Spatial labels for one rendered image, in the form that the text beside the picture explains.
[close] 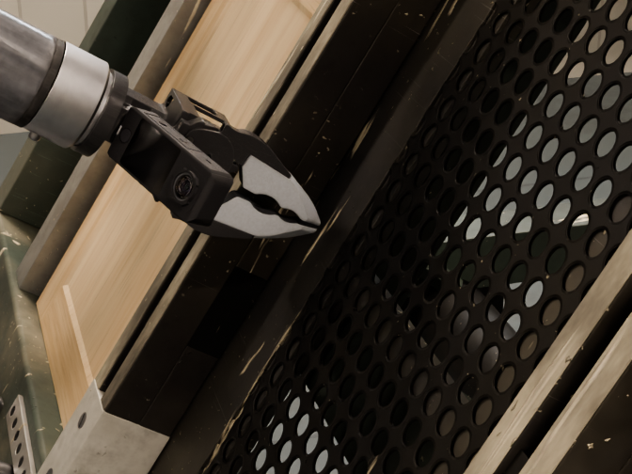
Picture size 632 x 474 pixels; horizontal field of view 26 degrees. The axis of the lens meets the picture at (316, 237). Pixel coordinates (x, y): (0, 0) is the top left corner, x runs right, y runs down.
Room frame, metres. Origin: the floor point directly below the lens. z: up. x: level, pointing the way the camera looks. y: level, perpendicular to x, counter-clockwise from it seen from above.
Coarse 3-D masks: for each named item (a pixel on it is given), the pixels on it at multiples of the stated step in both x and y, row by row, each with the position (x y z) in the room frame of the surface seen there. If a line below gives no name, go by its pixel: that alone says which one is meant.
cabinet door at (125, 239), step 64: (256, 0) 1.46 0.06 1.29; (320, 0) 1.30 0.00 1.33; (192, 64) 1.51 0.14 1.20; (256, 64) 1.36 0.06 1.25; (128, 192) 1.46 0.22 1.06; (64, 256) 1.52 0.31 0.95; (128, 256) 1.35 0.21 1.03; (64, 320) 1.40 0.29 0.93; (128, 320) 1.25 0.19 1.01; (64, 384) 1.29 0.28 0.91
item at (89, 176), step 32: (192, 0) 1.60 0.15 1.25; (160, 32) 1.61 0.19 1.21; (192, 32) 1.60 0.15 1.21; (160, 64) 1.59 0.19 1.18; (96, 160) 1.56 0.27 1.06; (64, 192) 1.59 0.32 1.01; (96, 192) 1.56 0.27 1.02; (64, 224) 1.55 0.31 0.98; (32, 256) 1.56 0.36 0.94; (32, 288) 1.54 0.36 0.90
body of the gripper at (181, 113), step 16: (112, 80) 1.01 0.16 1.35; (128, 80) 1.02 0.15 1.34; (112, 96) 1.00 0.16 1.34; (128, 96) 1.05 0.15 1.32; (144, 96) 1.08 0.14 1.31; (176, 96) 1.06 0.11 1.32; (112, 112) 0.99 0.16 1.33; (160, 112) 1.06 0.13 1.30; (176, 112) 1.04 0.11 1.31; (192, 112) 1.04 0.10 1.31; (208, 112) 1.07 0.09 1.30; (96, 128) 0.99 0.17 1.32; (112, 128) 0.99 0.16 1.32; (176, 128) 1.02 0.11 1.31; (192, 128) 1.01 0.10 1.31; (208, 128) 1.03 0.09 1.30; (80, 144) 0.99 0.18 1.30; (96, 144) 0.99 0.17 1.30; (208, 144) 1.01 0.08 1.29; (224, 144) 1.01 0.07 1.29; (224, 160) 1.01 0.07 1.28
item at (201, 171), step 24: (144, 120) 0.99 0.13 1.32; (120, 144) 0.99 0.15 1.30; (144, 144) 0.98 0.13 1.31; (168, 144) 0.96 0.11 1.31; (192, 144) 0.97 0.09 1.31; (144, 168) 0.97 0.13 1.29; (168, 168) 0.95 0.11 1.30; (192, 168) 0.94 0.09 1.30; (216, 168) 0.94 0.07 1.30; (168, 192) 0.94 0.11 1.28; (192, 192) 0.92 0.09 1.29; (216, 192) 0.93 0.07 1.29; (192, 216) 0.92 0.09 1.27
